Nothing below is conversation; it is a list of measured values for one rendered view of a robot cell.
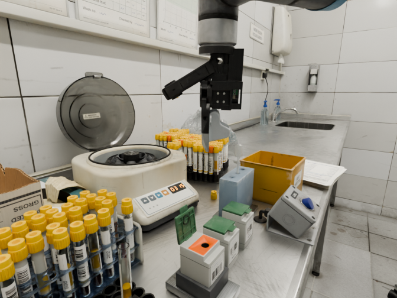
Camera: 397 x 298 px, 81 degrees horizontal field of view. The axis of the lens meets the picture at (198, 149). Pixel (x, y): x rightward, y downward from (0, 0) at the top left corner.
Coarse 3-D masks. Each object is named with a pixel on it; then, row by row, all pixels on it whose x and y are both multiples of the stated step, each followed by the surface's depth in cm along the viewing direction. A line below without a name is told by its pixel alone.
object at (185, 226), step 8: (184, 208) 32; (192, 208) 33; (184, 216) 32; (192, 216) 33; (176, 224) 30; (184, 224) 32; (192, 224) 33; (176, 232) 31; (184, 232) 32; (192, 232) 33; (184, 240) 32
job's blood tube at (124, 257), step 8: (120, 248) 26; (128, 248) 26; (120, 256) 26; (128, 256) 27; (120, 264) 26; (128, 264) 27; (120, 272) 27; (128, 272) 27; (120, 280) 27; (128, 280) 27; (128, 288) 27; (128, 296) 28
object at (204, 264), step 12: (192, 240) 32; (204, 240) 32; (216, 240) 32; (180, 252) 31; (192, 252) 30; (204, 252) 29; (216, 252) 30; (180, 264) 31; (192, 264) 30; (204, 264) 29; (216, 264) 30; (192, 276) 31; (204, 276) 29; (216, 276) 31
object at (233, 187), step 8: (240, 168) 54; (248, 168) 54; (224, 176) 49; (232, 176) 49; (240, 176) 49; (248, 176) 51; (224, 184) 48; (232, 184) 47; (240, 184) 48; (248, 184) 52; (224, 192) 48; (232, 192) 47; (240, 192) 48; (248, 192) 53; (224, 200) 48; (232, 200) 47; (240, 200) 49; (248, 200) 53; (256, 208) 55
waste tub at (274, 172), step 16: (240, 160) 61; (256, 160) 69; (272, 160) 69; (288, 160) 66; (304, 160) 63; (256, 176) 59; (272, 176) 56; (288, 176) 54; (256, 192) 60; (272, 192) 57
